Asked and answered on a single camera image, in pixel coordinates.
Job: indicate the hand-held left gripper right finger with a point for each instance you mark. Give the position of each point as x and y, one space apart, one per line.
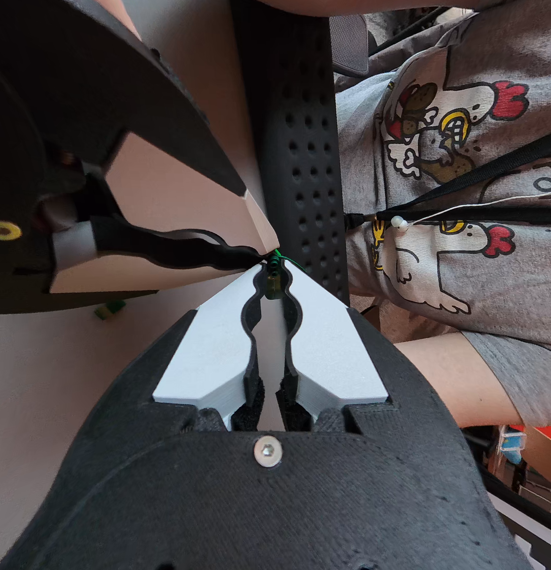
333 356

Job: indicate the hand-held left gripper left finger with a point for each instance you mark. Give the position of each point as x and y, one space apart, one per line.
204 356

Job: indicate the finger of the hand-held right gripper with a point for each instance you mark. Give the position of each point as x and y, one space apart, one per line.
124 276
177 187

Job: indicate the small green lego stem piece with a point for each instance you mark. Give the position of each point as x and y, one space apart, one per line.
273 283

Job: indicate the person's left forearm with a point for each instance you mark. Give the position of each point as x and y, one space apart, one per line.
444 378

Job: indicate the green and yellow lego piece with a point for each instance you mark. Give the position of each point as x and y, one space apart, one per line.
110 310

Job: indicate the black perforated panel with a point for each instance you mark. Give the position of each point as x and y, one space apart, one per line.
311 156

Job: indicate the grey mesh chair part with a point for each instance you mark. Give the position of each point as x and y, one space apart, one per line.
349 44

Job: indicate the cardboard box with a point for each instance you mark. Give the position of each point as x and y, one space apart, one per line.
542 445

